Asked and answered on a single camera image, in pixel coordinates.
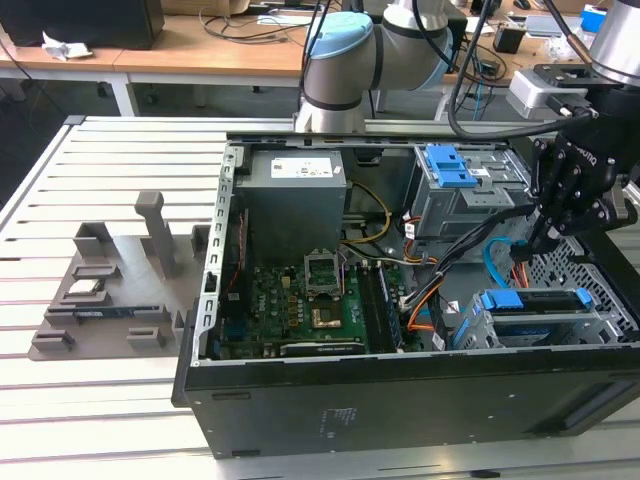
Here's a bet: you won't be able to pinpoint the grey power supply unit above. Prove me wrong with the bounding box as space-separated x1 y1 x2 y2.
233 149 352 262

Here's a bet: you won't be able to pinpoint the black cable bundle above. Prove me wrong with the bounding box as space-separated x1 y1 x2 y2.
398 203 539 314

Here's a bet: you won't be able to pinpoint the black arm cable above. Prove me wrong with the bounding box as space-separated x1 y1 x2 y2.
447 0 599 140

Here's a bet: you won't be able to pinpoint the black speaker box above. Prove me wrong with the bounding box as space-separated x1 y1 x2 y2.
448 14 469 47

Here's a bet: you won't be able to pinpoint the red twisted wire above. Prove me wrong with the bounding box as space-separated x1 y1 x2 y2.
224 208 250 296

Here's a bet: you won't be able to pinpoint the metal socket cover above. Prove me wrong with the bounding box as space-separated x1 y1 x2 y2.
303 248 346 301

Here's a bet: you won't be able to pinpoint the silver CPU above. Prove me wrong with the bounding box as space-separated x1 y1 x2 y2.
67 279 104 297

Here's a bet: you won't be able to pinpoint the black RAM slot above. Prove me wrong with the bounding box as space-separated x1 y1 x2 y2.
370 264 401 351
357 264 384 354

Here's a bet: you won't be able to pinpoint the small black holder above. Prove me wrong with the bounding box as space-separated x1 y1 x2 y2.
492 24 527 55

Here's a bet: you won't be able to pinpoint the grey metal drive cage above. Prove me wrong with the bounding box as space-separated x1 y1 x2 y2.
405 143 541 242

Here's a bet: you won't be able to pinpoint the black graphics card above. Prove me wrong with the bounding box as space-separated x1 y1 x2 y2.
277 339 366 357

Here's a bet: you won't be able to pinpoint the blue hanging cable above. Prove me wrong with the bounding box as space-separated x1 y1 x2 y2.
470 82 490 120

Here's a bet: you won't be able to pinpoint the brown cardboard box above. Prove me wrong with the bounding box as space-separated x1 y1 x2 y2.
164 0 251 16

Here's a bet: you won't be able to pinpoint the wooden desk white legs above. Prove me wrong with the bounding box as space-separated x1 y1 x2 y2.
113 12 640 119
0 47 136 119

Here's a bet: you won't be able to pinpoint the blue data wire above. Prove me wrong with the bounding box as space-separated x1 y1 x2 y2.
483 237 529 291

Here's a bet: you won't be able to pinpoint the black computer tower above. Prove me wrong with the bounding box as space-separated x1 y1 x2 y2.
0 0 166 51

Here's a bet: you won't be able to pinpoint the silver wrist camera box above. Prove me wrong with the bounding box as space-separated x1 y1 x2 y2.
505 63 599 121

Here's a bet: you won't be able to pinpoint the CPU socket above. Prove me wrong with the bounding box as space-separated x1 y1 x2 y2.
310 305 342 331

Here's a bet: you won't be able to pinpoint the grey white wire bundle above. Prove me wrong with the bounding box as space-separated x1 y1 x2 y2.
342 242 441 269

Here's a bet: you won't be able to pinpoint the crumpled white paper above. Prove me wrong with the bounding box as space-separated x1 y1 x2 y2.
42 32 94 62

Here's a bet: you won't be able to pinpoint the blue plastic drive latch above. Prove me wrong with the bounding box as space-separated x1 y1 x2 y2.
424 143 477 189

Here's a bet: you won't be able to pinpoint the blue RAM stick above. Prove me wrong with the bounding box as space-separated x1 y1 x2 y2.
73 306 135 319

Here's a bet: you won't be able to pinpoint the grey parts rack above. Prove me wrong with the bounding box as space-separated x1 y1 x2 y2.
27 191 211 362

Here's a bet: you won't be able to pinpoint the white plastic bag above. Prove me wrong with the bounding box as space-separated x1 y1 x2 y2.
542 34 591 64

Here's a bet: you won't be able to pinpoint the grey metal disk bay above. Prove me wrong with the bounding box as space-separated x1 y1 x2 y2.
449 287 631 351

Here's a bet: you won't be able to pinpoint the black open PC case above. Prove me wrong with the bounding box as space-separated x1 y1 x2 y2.
169 130 640 461

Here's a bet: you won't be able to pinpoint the orange flat wire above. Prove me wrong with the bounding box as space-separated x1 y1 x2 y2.
405 287 446 334

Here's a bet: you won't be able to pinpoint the blue cardboard box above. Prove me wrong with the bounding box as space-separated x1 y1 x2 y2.
579 3 614 34

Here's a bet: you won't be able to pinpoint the yellow wire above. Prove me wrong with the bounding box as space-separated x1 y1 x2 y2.
342 182 392 247

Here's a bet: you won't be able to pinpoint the green motherboard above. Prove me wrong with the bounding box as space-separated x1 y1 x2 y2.
214 262 406 359

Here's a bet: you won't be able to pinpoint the orange power wire black connector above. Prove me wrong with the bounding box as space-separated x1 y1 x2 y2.
509 240 534 290

